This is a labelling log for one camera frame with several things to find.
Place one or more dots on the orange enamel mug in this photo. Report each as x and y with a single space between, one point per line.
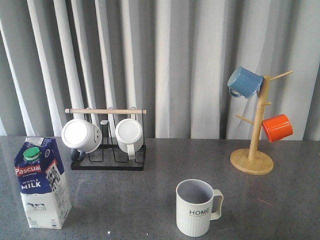
277 127

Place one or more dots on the white smiley face mug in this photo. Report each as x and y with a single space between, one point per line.
82 137

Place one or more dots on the blue white milk carton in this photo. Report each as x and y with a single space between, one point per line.
42 183

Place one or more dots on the white HOME mug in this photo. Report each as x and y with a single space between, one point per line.
197 204

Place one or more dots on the wooden mug tree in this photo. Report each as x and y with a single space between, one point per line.
251 160

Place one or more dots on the grey pleated curtain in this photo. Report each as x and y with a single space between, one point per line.
170 57

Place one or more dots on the white ribbed mug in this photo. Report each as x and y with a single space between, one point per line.
129 136

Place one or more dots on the blue enamel mug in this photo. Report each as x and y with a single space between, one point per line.
244 83

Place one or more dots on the black wire mug rack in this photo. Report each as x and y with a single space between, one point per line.
108 156

